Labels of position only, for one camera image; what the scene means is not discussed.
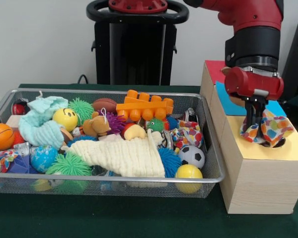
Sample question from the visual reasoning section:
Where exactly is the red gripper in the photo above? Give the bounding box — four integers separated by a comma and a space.
224, 66, 285, 131

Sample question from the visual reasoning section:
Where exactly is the colourful polka dot cloth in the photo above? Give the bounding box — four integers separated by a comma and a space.
239, 109, 295, 149
169, 120, 204, 149

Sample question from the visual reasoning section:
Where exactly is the wooden box with three holes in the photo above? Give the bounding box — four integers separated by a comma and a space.
200, 60, 298, 215

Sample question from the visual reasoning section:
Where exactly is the shallow mesh bin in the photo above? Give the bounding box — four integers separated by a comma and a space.
0, 88, 226, 199

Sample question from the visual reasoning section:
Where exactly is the black and white soccer ball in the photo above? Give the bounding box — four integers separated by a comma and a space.
178, 145, 206, 170

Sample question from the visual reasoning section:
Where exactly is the plain yellow ball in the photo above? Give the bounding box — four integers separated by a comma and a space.
174, 164, 204, 194

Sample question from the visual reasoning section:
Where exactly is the orange toy building brick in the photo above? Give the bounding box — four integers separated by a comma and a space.
116, 89, 174, 121

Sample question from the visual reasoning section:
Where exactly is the cream muslin cloth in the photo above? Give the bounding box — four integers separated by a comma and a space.
61, 128, 166, 178

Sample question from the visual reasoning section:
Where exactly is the yellow smiley ball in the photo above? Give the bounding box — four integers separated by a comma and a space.
52, 108, 79, 132

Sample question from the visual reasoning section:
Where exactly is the green spiky rubber ball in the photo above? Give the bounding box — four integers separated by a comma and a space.
45, 151, 93, 176

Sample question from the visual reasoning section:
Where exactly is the mint green muslin cloth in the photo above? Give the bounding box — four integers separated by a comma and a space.
18, 96, 69, 149

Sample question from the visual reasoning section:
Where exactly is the blue globe ball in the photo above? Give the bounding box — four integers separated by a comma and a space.
30, 145, 59, 174

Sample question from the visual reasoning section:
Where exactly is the orange toy basketball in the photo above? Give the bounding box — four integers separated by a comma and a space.
0, 123, 15, 151

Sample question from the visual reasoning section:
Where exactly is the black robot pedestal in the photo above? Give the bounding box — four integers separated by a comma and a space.
86, 0, 189, 86

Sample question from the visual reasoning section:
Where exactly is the black cable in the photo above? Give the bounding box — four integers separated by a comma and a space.
77, 74, 90, 85

